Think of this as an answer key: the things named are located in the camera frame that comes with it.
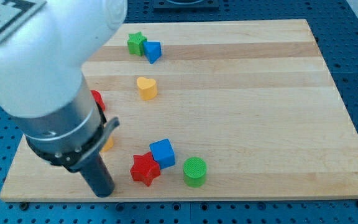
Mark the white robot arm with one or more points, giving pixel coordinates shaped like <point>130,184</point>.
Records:
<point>43,46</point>

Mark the green cylinder block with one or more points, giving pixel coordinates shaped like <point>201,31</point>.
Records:
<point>194,172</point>

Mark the yellow heart block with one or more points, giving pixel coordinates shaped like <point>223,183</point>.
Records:
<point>147,88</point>

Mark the blue triangle block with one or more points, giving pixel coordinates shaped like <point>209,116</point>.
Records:
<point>152,51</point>

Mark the black and white fiducial tag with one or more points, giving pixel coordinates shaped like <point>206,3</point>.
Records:
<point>13,13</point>

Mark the red star block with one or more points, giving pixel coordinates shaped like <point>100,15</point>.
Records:
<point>145,169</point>

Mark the yellow block behind arm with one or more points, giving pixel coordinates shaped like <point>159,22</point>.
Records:
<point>108,145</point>

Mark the blue cube block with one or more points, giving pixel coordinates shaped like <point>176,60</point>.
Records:
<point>163,153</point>

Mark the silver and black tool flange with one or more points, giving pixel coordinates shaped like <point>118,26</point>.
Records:
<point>71,136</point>

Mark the green star block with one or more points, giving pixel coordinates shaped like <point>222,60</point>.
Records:
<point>135,43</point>

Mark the red block behind arm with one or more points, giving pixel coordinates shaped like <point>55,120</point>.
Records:
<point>98,99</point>

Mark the wooden board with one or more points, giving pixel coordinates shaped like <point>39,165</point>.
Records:
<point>254,99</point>

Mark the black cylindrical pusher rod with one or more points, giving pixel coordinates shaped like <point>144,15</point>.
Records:
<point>97,176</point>

